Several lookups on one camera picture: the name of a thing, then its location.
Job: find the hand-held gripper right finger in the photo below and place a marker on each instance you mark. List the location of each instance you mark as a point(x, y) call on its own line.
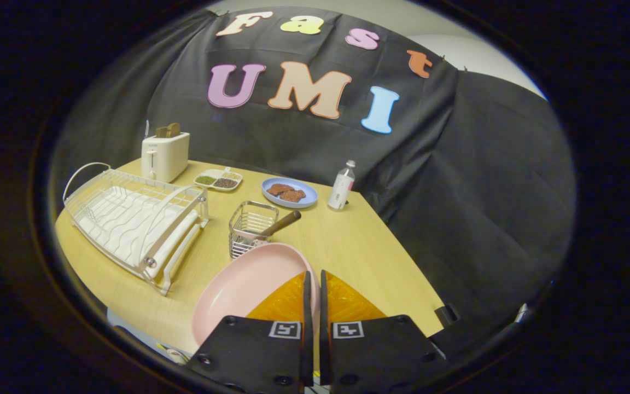
point(324, 306)

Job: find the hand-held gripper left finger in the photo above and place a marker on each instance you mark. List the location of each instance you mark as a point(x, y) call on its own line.
point(308, 306)

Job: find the pink plate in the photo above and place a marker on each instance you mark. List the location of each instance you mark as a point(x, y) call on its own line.
point(249, 284)

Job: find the blue plate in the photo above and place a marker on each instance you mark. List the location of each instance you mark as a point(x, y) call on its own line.
point(289, 192)

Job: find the white divided dish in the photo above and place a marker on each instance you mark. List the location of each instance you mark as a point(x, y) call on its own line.
point(217, 179)

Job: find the brown bread slice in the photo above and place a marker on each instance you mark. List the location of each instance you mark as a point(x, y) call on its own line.
point(293, 195)
point(279, 189)

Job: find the clear plastic bottle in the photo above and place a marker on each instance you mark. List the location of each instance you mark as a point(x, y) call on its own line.
point(342, 186)

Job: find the black backdrop cloth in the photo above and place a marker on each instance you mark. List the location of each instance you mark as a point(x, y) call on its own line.
point(315, 148)

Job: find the white toaster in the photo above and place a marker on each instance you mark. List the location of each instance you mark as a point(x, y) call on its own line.
point(164, 156)

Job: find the toast slice in toaster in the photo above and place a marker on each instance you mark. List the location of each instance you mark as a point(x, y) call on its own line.
point(168, 130)

